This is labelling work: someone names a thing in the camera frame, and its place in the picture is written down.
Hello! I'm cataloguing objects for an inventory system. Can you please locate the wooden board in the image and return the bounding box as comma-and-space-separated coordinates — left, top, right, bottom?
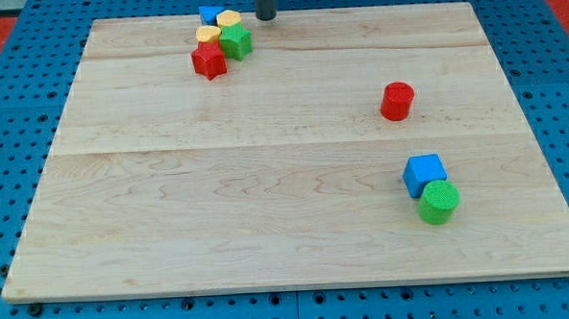
2, 3, 569, 304

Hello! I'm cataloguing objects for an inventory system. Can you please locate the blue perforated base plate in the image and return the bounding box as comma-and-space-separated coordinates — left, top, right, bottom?
0, 0, 569, 319

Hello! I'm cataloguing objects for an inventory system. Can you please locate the blue cube block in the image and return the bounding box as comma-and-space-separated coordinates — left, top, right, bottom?
403, 153, 448, 198

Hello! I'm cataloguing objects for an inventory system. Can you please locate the yellow pentagon block upper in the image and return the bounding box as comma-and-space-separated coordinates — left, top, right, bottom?
215, 10, 242, 28

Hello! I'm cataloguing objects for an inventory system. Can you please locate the blue triangular block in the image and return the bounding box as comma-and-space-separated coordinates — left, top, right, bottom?
198, 6, 224, 26

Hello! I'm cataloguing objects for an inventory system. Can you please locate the yellow heart block lower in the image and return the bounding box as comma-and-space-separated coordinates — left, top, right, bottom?
195, 25, 222, 43

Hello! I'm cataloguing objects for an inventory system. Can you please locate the green cylinder block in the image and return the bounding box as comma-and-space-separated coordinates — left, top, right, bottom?
417, 180, 460, 225

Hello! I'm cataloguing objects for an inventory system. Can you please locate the green star block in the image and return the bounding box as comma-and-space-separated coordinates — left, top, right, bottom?
219, 23, 252, 61

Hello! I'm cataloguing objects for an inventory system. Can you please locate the red star block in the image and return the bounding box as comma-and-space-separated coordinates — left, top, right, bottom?
190, 42, 227, 80

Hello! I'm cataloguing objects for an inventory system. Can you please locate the red cylinder block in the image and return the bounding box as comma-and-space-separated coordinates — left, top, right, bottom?
380, 82, 415, 121

